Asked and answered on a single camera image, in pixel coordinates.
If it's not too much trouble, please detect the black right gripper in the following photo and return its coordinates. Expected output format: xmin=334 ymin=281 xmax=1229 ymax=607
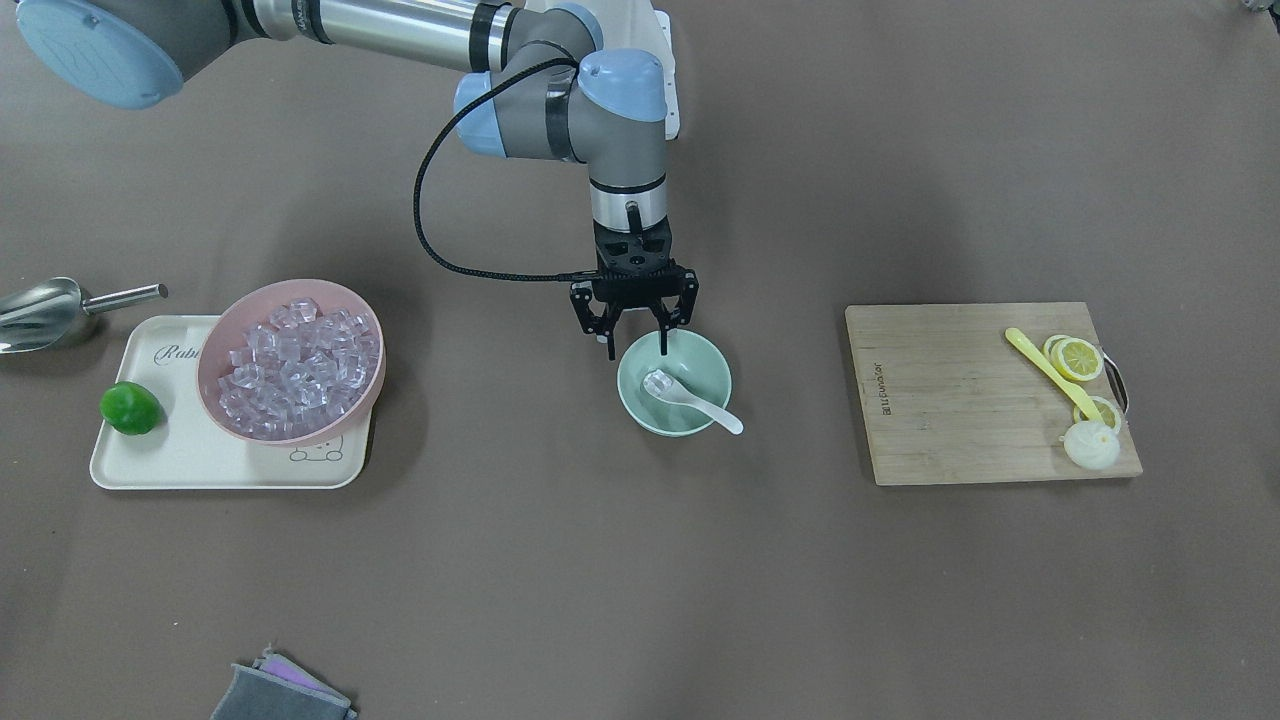
xmin=570 ymin=218 xmax=699 ymax=361

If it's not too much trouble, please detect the single clear ice cube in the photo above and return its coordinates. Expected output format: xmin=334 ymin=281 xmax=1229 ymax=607
xmin=643 ymin=369 xmax=672 ymax=398

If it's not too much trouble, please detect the white ceramic spoon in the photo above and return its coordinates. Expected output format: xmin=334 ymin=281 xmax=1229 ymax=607
xmin=657 ymin=373 xmax=745 ymax=436

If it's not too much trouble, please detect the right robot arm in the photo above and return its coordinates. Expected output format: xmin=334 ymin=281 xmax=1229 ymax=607
xmin=15 ymin=1 xmax=699 ymax=354

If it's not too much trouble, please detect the mint green bowl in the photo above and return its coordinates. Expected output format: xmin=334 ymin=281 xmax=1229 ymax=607
xmin=616 ymin=331 xmax=733 ymax=437

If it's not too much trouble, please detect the pile of clear ice cubes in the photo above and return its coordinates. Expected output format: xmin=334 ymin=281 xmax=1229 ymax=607
xmin=212 ymin=296 xmax=381 ymax=441

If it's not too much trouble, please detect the pink bowl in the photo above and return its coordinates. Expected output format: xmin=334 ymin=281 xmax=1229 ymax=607
xmin=196 ymin=279 xmax=387 ymax=446

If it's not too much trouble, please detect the stainless steel ice scoop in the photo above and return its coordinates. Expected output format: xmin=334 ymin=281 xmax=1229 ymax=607
xmin=1 ymin=277 xmax=169 ymax=354

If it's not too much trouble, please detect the bamboo cutting board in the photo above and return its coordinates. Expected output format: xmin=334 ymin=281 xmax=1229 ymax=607
xmin=844 ymin=302 xmax=1143 ymax=487

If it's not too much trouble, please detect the lemon slices stack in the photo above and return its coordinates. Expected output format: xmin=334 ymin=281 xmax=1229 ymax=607
xmin=1042 ymin=334 xmax=1105 ymax=384

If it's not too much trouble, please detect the cream plastic tray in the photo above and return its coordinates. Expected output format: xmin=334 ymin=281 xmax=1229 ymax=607
xmin=90 ymin=315 xmax=372 ymax=489

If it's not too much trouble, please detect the green lime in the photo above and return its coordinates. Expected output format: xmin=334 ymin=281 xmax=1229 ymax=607
xmin=99 ymin=380 xmax=164 ymax=436

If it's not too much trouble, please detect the grey folded cloth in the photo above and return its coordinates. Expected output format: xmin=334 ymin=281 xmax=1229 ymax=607
xmin=211 ymin=647 xmax=358 ymax=719

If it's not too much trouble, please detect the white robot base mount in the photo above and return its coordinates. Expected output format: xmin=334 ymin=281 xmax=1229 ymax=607
xmin=653 ymin=8 xmax=681 ymax=142

